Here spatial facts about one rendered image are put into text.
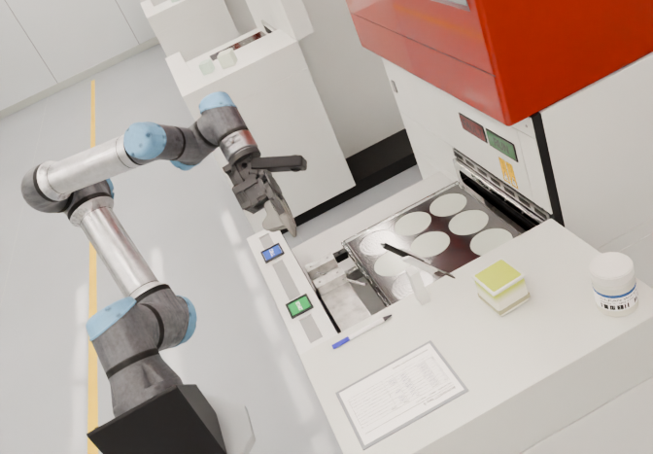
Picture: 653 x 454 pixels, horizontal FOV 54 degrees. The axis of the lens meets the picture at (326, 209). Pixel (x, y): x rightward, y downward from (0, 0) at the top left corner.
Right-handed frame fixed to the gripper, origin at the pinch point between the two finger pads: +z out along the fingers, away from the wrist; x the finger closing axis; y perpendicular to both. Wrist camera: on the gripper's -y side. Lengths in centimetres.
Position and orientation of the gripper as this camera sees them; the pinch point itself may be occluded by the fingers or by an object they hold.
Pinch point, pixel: (294, 229)
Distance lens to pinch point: 134.6
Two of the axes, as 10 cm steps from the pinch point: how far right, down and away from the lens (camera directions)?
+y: -8.5, 5.1, 1.1
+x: -2.1, -1.5, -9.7
